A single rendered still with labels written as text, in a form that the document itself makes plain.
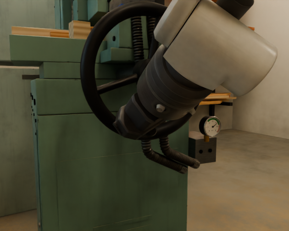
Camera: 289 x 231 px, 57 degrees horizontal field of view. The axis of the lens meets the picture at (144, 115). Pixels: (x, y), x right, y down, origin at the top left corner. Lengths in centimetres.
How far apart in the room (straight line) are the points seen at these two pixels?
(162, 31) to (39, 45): 46
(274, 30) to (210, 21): 420
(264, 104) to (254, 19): 132
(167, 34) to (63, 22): 81
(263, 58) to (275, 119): 410
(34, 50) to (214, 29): 50
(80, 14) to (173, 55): 72
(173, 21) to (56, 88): 47
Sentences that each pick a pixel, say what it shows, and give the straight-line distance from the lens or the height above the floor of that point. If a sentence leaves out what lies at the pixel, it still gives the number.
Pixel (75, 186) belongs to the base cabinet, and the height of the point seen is 52.
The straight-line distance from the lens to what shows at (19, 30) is 88.
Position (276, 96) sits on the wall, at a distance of 436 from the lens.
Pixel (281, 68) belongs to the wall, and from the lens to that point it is 433.
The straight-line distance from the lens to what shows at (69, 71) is 70.
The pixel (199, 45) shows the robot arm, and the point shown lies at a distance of 28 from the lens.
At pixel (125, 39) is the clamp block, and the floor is 89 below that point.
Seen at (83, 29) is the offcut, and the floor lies 93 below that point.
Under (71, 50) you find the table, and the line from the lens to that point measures 71.
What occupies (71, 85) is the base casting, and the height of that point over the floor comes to 78.
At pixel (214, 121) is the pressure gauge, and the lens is 82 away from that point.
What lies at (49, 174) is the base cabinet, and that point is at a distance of 73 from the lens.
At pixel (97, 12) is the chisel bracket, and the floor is 100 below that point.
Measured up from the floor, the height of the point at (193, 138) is 62.
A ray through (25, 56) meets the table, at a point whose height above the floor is 85.
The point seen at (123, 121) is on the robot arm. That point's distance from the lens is 41.
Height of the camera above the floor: 79
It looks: 7 degrees down
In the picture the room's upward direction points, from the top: straight up
